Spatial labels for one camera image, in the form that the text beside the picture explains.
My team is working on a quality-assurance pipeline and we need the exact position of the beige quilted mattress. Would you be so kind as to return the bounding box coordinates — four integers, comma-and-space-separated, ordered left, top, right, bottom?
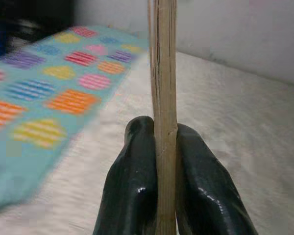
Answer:
0, 51, 294, 235

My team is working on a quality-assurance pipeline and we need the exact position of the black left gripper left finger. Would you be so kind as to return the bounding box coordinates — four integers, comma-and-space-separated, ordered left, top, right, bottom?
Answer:
92, 116, 160, 235

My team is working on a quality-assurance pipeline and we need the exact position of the teal blanket with colourful shapes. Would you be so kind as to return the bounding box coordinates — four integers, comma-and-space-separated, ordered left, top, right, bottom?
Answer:
0, 25, 147, 216

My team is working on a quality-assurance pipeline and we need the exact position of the tan stick bundle broom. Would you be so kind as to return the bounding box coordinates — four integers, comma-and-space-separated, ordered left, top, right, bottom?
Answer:
147, 0, 179, 235

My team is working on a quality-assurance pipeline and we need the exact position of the large black furniture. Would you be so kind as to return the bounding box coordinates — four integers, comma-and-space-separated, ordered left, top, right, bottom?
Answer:
0, 0, 75, 59

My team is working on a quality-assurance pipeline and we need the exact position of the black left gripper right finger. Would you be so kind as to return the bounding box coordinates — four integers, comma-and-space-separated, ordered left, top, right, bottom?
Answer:
175, 123, 259, 235

